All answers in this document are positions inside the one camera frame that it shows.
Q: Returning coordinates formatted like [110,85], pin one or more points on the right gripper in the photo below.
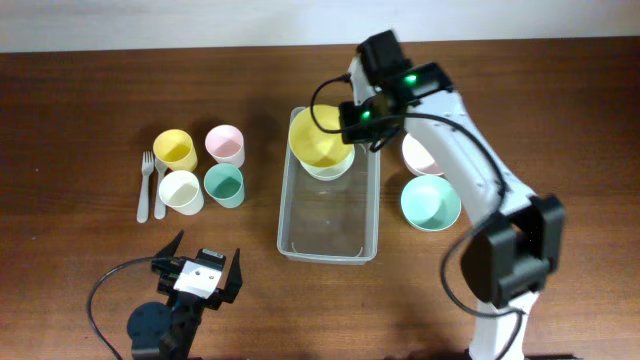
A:
[350,130]

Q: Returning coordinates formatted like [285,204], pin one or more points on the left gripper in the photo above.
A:
[162,265]

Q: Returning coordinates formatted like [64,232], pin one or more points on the yellow bowl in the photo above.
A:
[312,146]

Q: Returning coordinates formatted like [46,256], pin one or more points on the pink bowl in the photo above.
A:
[417,159]

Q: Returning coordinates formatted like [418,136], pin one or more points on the white bowl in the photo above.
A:
[332,172]

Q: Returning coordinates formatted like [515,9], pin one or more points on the cream white cup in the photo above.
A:
[181,191]

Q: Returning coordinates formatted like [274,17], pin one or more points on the green cup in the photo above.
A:
[225,184]

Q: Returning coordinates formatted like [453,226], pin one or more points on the green bowl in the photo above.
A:
[429,203]

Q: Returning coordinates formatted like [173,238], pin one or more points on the yellow cup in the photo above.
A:
[175,148]

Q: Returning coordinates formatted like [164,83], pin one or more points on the pink cup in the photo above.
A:
[225,143]

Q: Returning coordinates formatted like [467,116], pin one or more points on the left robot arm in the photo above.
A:
[167,330]

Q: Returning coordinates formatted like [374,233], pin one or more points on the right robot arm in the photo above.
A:
[515,239]

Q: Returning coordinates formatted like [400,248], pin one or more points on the clear plastic container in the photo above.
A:
[330,222]

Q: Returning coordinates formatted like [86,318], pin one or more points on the white plastic spoon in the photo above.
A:
[159,206]

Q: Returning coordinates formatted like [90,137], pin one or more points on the white plastic fork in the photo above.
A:
[147,169]

